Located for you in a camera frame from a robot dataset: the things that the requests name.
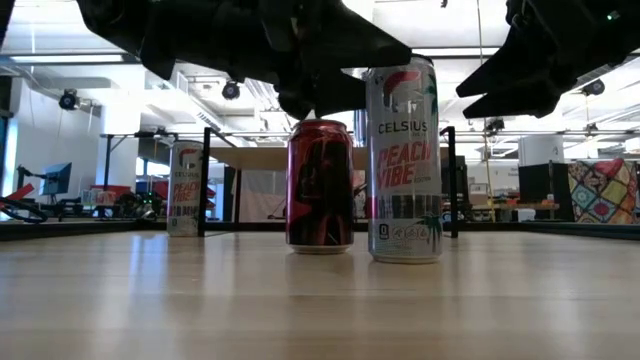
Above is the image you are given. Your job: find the black aluminium table frame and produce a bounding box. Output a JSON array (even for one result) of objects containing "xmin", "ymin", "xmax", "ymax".
[{"xmin": 0, "ymin": 219, "xmax": 640, "ymax": 242}]

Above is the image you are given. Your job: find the white cloth panel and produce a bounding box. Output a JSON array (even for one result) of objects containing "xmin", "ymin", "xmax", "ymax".
[{"xmin": 239, "ymin": 169, "xmax": 288, "ymax": 222}]

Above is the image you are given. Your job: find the computer monitor with blue screen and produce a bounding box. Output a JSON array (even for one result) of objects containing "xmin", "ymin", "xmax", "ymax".
[{"xmin": 40, "ymin": 161, "xmax": 73, "ymax": 197}]

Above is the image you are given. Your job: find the black cabinet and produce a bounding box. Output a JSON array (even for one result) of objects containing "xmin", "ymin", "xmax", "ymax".
[{"xmin": 441, "ymin": 154, "xmax": 470, "ymax": 224}]

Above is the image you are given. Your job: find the black background rig frame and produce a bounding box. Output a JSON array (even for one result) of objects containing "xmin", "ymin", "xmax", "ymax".
[{"xmin": 98, "ymin": 130, "xmax": 180, "ymax": 224}]

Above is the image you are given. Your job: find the wooden shelf with black frame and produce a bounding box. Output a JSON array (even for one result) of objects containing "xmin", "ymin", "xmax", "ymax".
[{"xmin": 198, "ymin": 126, "xmax": 459, "ymax": 239}]

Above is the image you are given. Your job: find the white Celsius Peach Vibe can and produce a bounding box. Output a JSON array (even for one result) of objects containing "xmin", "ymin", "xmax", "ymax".
[
  {"xmin": 366, "ymin": 53, "xmax": 444, "ymax": 265},
  {"xmin": 166, "ymin": 139, "xmax": 205, "ymax": 238}
]

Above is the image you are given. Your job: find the black computer monitor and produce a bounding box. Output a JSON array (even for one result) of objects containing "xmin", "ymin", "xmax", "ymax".
[{"xmin": 517, "ymin": 162, "xmax": 576, "ymax": 222}]

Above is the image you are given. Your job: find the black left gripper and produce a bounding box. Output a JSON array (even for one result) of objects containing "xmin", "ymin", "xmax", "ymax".
[{"xmin": 142, "ymin": 0, "xmax": 412, "ymax": 119}]

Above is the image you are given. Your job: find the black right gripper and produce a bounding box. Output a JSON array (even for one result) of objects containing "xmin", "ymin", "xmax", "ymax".
[{"xmin": 456, "ymin": 0, "xmax": 626, "ymax": 120}]

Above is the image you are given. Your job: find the black monitor stand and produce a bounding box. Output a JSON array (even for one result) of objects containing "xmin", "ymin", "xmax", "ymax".
[{"xmin": 14, "ymin": 164, "xmax": 49, "ymax": 221}]

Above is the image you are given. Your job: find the white box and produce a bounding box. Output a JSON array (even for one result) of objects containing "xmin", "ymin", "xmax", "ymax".
[{"xmin": 517, "ymin": 134, "xmax": 566, "ymax": 168}]

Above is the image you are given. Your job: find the red can with dark figure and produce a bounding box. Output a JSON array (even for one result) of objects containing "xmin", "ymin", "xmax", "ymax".
[{"xmin": 285, "ymin": 118, "xmax": 355, "ymax": 255}]

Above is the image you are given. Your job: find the colourful patchwork quilt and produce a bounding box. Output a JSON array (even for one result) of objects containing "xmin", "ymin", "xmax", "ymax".
[{"xmin": 567, "ymin": 158, "xmax": 640, "ymax": 226}]

